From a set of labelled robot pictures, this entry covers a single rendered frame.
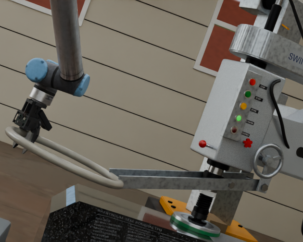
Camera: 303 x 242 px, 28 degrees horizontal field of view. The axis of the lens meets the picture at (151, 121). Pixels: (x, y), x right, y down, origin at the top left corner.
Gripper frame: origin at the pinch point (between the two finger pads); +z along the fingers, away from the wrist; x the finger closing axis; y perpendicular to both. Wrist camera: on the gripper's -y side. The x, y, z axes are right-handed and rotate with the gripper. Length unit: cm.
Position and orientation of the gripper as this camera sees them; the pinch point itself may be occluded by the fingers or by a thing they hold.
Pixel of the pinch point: (20, 148)
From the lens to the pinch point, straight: 246.3
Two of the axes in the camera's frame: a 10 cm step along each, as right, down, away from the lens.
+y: -5.0, -2.3, -8.3
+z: -4.4, 9.0, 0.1
